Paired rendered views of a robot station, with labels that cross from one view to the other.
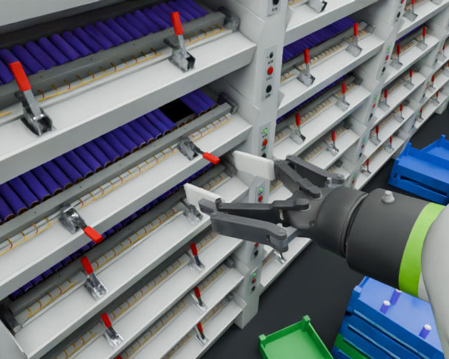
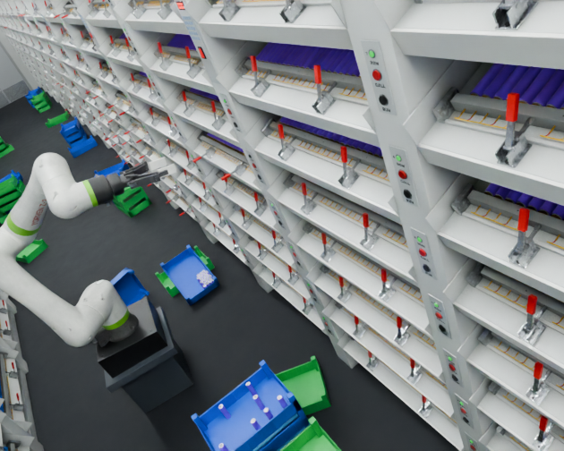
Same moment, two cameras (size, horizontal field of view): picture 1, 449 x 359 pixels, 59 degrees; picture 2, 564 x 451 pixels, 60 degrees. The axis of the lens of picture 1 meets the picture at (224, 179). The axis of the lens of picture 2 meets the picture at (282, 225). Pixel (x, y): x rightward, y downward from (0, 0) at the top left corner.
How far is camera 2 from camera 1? 199 cm
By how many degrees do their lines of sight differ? 88
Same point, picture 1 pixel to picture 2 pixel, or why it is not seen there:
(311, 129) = (345, 267)
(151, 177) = (228, 165)
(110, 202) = (218, 159)
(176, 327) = (283, 271)
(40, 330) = (219, 184)
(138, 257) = (242, 199)
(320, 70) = (329, 216)
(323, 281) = (379, 436)
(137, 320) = (253, 232)
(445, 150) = not seen: outside the picture
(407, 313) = (249, 415)
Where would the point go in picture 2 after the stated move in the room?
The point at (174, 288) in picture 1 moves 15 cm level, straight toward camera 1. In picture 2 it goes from (268, 241) to (235, 250)
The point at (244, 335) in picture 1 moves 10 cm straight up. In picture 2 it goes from (331, 358) to (325, 343)
